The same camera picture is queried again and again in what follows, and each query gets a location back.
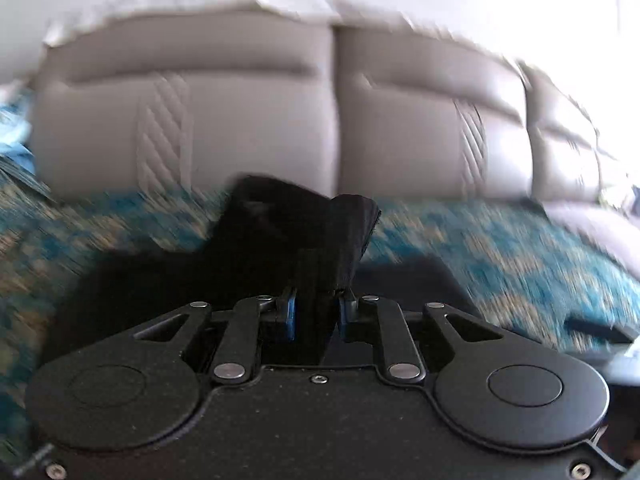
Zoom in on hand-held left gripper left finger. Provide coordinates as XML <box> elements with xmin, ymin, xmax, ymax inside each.
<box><xmin>120</xmin><ymin>285</ymin><xmax>301</xmax><ymax>386</ymax></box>

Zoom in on beige padded sofa backrest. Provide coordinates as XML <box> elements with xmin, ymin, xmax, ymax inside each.
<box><xmin>30</xmin><ymin>10</ymin><xmax>640</xmax><ymax>281</ymax></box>

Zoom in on dark flat object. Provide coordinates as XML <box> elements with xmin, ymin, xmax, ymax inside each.
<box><xmin>565</xmin><ymin>314</ymin><xmax>635</xmax><ymax>345</ymax></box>

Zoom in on light blue cloth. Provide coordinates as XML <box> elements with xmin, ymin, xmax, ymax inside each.
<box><xmin>0</xmin><ymin>80</ymin><xmax>41</xmax><ymax>181</ymax></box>

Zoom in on black pants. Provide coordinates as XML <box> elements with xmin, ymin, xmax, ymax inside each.
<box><xmin>45</xmin><ymin>174</ymin><xmax>481</xmax><ymax>376</ymax></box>

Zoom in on blue patterned blanket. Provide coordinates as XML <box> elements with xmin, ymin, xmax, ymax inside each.
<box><xmin>0</xmin><ymin>180</ymin><xmax>640</xmax><ymax>461</ymax></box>

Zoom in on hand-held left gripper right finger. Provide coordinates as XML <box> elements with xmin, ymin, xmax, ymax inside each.
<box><xmin>336</xmin><ymin>292</ymin><xmax>506</xmax><ymax>386</ymax></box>

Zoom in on white sofa cover cloth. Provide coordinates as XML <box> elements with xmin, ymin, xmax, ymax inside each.
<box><xmin>42</xmin><ymin>0</ymin><xmax>526</xmax><ymax>61</ymax></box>

